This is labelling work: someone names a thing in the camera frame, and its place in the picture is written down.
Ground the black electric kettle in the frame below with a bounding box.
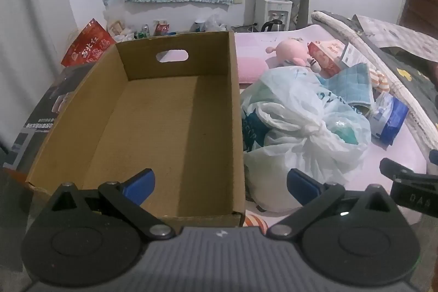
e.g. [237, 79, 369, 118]
[262, 18, 285, 33]

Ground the brown cardboard box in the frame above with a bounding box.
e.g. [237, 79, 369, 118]
[25, 31, 246, 227]

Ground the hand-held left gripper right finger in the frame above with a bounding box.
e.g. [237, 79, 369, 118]
[266, 168, 399, 241]

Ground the grey checked quilt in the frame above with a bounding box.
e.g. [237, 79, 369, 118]
[352, 14, 438, 56]

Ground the red snack bag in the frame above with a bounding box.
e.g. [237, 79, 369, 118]
[61, 18, 117, 67]

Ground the white blue tissue packet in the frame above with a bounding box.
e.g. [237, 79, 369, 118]
[370, 92, 409, 145]

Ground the white blue carton box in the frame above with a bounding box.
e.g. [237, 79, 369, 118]
[340, 43, 368, 68]

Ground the beige paper bag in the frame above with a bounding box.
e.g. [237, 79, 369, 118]
[108, 19, 136, 42]

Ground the dark printed board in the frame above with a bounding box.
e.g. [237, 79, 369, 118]
[0, 63, 94, 173]

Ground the clear plastic bag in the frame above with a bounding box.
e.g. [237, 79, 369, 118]
[191, 14, 228, 33]

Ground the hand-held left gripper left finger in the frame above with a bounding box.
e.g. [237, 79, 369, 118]
[43, 168, 177, 241]

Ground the pink plush toy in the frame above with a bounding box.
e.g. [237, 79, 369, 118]
[266, 40, 322, 74]

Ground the blue quilted cloth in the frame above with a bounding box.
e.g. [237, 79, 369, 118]
[322, 63, 375, 116]

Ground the white plastic bag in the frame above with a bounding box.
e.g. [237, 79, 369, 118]
[240, 68, 372, 212]

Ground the red wet wipes pack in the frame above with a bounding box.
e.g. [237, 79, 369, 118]
[307, 41, 346, 79]

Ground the red drink carton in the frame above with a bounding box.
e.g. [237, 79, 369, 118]
[153, 20, 171, 36]

